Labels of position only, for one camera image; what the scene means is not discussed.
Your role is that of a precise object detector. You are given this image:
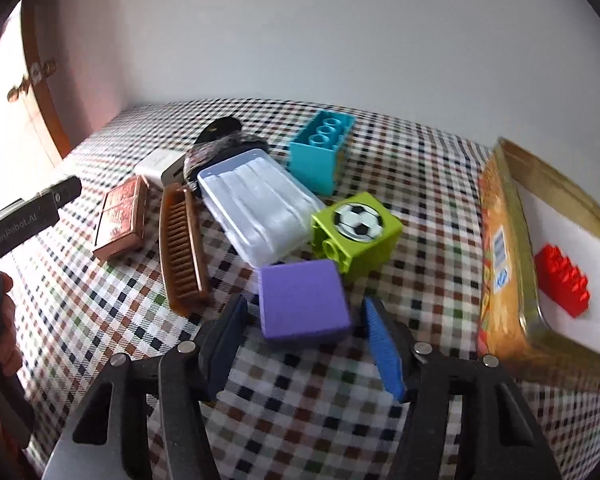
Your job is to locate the wooden door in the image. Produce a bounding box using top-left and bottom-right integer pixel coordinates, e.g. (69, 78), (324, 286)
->
(0, 0), (73, 171)

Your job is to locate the teal building block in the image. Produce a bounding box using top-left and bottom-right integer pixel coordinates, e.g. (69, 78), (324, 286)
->
(289, 110), (356, 197)

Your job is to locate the white charger plug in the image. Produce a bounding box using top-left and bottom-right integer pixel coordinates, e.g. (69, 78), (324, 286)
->
(134, 149), (188, 190)

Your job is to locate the brown plastic comb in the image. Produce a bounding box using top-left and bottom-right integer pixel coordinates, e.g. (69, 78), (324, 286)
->
(159, 183), (212, 317)

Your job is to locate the golden tin box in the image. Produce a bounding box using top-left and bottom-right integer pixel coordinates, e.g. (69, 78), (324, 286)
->
(477, 137), (600, 391)

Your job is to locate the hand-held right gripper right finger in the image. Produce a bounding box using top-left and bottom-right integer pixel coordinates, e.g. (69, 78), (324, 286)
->
(362, 296), (563, 480)

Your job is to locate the translucent plastic box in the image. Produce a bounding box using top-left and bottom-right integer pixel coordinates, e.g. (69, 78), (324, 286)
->
(196, 148), (326, 267)

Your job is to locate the black round object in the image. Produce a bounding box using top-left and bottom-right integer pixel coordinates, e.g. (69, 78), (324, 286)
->
(196, 116), (243, 148)

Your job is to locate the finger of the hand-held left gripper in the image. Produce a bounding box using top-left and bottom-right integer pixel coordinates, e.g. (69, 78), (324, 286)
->
(50, 175), (84, 210)

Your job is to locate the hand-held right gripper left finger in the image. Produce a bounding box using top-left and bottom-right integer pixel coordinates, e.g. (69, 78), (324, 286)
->
(40, 294), (251, 480)

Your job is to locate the copper-coloured small box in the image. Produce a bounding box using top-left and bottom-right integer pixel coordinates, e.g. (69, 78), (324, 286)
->
(92, 176), (151, 261)

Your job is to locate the green football building block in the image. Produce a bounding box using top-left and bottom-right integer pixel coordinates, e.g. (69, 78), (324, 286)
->
(310, 191), (404, 277)

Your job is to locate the white paper lining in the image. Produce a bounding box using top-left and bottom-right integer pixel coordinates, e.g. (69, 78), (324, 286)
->
(517, 170), (600, 366)

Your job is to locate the purple foam block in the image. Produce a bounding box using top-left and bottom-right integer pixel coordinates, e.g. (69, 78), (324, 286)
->
(258, 259), (353, 345)

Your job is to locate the checkered tablecloth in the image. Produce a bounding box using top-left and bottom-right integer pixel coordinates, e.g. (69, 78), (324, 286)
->
(10, 99), (600, 480)

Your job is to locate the brass door handle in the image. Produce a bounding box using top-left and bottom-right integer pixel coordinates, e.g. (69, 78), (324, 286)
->
(7, 60), (56, 103)

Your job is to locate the red building block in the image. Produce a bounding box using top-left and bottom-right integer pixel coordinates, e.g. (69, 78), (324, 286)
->
(534, 243), (593, 318)

